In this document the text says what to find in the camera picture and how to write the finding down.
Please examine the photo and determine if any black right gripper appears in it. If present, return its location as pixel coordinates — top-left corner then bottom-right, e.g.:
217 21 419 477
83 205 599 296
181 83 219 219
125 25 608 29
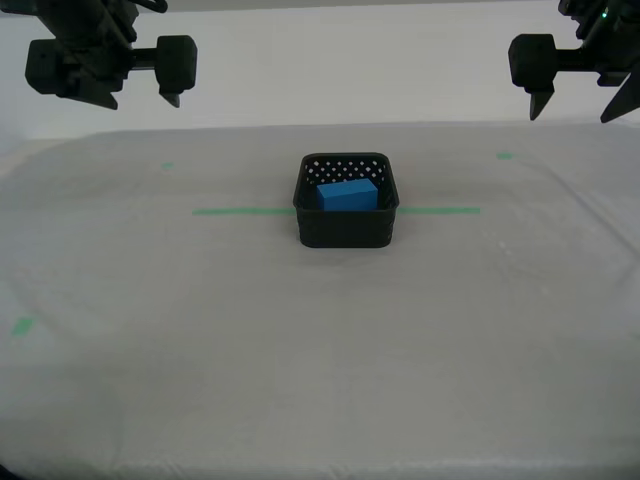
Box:
508 0 640 125

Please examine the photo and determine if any blue rectangular block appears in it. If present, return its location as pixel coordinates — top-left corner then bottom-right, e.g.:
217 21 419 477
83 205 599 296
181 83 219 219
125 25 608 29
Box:
315 178 378 212

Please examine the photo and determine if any white tablecloth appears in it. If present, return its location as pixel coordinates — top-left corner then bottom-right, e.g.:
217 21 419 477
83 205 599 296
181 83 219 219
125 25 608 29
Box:
0 119 640 480

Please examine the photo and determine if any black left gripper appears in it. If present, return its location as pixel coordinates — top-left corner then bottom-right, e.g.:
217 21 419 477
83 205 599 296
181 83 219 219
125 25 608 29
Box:
24 0 199 112

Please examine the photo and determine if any black perforated plastic basket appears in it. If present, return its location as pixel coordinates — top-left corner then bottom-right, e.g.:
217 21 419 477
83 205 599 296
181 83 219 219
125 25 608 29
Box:
292 151 401 250

